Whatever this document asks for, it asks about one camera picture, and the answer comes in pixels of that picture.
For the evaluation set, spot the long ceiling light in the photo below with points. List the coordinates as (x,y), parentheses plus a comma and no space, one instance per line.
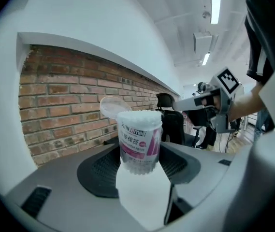
(206,59)
(215,4)

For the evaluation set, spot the white railing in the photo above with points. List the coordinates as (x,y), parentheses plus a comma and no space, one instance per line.
(249,122)

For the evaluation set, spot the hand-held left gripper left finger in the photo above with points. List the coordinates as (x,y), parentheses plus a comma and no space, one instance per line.
(74,190)

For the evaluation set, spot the person's right hand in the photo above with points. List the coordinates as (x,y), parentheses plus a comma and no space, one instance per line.
(217,101)

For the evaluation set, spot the person's black clothing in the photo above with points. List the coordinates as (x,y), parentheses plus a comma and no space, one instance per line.
(267,33)

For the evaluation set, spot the person's right forearm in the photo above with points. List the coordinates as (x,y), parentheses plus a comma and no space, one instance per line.
(246,103)

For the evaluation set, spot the black office chair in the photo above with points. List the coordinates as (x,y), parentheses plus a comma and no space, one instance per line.
(173,122)

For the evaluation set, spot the white ceiling unit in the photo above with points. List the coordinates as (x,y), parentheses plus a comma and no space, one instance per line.
(205,42)

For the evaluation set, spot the small white cylinder object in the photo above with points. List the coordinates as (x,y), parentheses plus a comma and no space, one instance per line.
(139,139)

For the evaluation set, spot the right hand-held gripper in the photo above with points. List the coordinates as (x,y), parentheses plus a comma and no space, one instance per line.
(226,81)

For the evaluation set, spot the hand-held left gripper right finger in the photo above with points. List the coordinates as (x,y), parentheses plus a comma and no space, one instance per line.
(200,178)

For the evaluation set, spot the black metal box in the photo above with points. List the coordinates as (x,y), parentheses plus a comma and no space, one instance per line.
(111,141)

